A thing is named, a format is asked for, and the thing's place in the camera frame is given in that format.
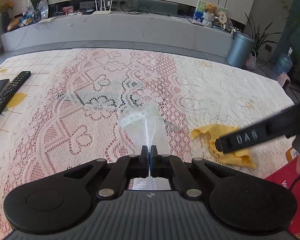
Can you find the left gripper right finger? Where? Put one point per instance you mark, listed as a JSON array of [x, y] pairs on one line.
[[176, 172]]

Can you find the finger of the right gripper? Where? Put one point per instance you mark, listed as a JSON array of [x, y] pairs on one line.
[[286, 122]]

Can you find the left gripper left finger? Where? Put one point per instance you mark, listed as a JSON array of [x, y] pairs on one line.
[[109, 180]]

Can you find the white plastic bag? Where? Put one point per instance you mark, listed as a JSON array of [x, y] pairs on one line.
[[145, 127]]

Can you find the yellow microfiber cloth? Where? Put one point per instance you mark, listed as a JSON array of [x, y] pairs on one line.
[[224, 147]]

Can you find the orange cardboard box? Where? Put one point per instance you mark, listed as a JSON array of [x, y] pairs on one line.
[[291, 154]]

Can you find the pink space heater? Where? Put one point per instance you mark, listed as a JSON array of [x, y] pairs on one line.
[[284, 81]]

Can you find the red lidded toy box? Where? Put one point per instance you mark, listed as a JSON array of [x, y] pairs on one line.
[[285, 177]]

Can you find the blue water jug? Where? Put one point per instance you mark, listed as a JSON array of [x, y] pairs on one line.
[[284, 63]]

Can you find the woven pastel basket bag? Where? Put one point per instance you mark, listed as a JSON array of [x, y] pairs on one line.
[[251, 62]]

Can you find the lace tablecloth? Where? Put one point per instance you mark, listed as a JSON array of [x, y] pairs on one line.
[[66, 113]]

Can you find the tall green floor plant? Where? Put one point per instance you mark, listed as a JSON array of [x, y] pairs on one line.
[[261, 37]]

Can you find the blue metal trash can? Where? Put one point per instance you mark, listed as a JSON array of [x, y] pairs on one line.
[[240, 50]]

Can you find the white marble tv console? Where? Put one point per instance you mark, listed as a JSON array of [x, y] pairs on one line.
[[121, 27]]

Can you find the teddy bear figure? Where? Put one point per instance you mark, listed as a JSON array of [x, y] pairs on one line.
[[209, 14]]

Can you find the black remote control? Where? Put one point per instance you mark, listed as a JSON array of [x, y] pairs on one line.
[[11, 88]]

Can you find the white wifi router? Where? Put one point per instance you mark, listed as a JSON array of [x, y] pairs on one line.
[[101, 8]]

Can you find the dried yellow flower vase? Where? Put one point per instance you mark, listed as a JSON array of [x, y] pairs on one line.
[[5, 6]]

